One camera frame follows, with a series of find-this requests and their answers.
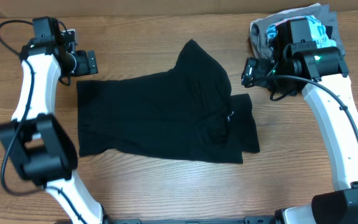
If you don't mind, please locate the black t-shirt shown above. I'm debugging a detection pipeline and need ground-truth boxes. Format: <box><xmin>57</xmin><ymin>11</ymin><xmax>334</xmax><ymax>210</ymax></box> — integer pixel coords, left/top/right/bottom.
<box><xmin>77</xmin><ymin>40</ymin><xmax>260</xmax><ymax>164</ymax></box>

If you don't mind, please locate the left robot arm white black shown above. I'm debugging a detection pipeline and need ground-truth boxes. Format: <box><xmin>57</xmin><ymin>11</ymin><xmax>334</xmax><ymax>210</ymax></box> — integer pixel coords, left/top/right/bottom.
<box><xmin>0</xmin><ymin>17</ymin><xmax>112</xmax><ymax>223</ymax></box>

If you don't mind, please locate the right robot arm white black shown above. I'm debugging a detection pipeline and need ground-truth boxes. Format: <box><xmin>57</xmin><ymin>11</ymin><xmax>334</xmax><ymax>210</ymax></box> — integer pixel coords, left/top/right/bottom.
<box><xmin>241</xmin><ymin>16</ymin><xmax>358</xmax><ymax>224</ymax></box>

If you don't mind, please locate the grey folded garment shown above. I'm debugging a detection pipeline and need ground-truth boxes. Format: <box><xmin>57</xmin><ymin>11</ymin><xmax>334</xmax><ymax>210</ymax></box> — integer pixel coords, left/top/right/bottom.
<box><xmin>249</xmin><ymin>4</ymin><xmax>346</xmax><ymax>59</ymax></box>

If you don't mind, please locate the light blue printed t-shirt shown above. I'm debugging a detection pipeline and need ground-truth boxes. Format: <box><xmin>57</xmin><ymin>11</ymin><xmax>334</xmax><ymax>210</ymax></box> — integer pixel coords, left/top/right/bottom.
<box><xmin>266</xmin><ymin>15</ymin><xmax>337</xmax><ymax>49</ymax></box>

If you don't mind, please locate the beige folded garment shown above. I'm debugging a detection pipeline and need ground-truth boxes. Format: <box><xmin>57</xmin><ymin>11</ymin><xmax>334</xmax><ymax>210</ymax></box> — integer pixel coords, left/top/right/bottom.
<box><xmin>250</xmin><ymin>2</ymin><xmax>321</xmax><ymax>25</ymax></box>

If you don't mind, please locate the black folded garment in pile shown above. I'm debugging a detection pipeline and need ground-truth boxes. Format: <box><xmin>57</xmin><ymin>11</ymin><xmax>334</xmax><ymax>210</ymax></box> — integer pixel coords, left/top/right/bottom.
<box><xmin>325</xmin><ymin>26</ymin><xmax>333</xmax><ymax>39</ymax></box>

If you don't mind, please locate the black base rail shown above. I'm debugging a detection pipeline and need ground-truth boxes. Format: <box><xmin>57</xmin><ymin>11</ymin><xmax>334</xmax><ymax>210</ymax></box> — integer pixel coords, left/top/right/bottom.
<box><xmin>102</xmin><ymin>215</ymin><xmax>283</xmax><ymax>224</ymax></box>

